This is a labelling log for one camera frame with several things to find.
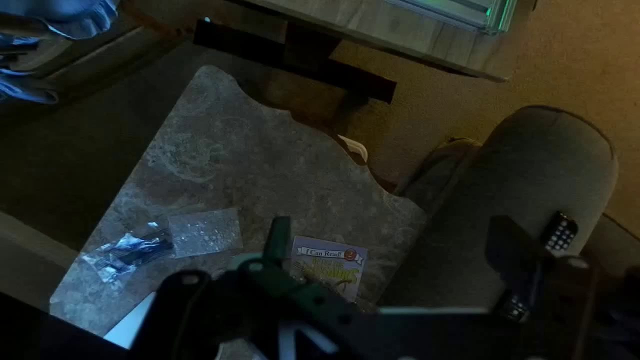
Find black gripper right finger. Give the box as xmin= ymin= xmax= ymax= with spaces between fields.
xmin=484 ymin=214 xmax=557 ymax=325

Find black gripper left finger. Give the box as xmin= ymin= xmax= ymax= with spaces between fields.
xmin=262 ymin=214 xmax=294 ymax=269

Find black remote control grey buttons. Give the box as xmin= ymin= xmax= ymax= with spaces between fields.
xmin=540 ymin=211 xmax=580 ymax=257

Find grey fabric sofa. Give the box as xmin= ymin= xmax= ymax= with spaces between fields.
xmin=383 ymin=104 xmax=640 ymax=360

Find children's I Can Read book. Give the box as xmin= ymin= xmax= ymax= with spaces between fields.
xmin=291 ymin=236 xmax=370 ymax=307

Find clear plastic zip bag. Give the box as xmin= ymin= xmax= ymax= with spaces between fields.
xmin=166 ymin=206 xmax=245 ymax=261

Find white paper sheet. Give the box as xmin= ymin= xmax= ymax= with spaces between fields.
xmin=103 ymin=292 xmax=160 ymax=350

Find black metal base bar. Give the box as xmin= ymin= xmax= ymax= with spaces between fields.
xmin=192 ymin=19 xmax=398 ymax=106

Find blue crumpled cloth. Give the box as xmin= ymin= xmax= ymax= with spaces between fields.
xmin=0 ymin=0 xmax=123 ymax=108

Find blue black cable bundle packet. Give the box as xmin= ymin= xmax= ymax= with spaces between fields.
xmin=81 ymin=222 xmax=176 ymax=287

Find green lit aluminium frame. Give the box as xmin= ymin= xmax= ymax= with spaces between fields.
xmin=392 ymin=0 xmax=520 ymax=32

